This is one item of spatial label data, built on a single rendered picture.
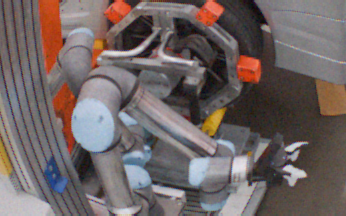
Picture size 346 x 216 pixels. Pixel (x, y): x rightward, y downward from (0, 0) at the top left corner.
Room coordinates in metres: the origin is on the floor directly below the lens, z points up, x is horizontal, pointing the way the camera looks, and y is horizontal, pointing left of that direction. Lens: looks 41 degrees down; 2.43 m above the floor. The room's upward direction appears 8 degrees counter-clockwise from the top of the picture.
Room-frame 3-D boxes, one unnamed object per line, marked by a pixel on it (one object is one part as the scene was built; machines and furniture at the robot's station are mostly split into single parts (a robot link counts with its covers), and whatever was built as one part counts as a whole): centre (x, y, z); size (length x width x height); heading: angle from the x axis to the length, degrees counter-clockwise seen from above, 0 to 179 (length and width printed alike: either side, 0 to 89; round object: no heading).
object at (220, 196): (1.13, -0.08, 1.12); 0.11 x 0.08 x 0.11; 166
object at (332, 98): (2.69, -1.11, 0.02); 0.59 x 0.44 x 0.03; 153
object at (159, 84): (2.01, 0.01, 0.85); 0.21 x 0.14 x 0.14; 153
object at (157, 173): (2.23, -0.10, 0.13); 0.50 x 0.36 x 0.10; 63
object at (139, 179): (1.30, 0.15, 0.98); 0.13 x 0.12 x 0.14; 166
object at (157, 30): (2.01, 0.12, 1.03); 0.19 x 0.18 x 0.11; 153
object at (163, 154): (2.23, -0.10, 0.32); 0.40 x 0.30 x 0.28; 63
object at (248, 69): (1.94, -0.31, 0.85); 0.09 x 0.08 x 0.07; 63
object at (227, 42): (2.08, -0.03, 0.85); 0.54 x 0.07 x 0.54; 63
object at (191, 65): (1.92, -0.06, 1.03); 0.19 x 0.18 x 0.11; 153
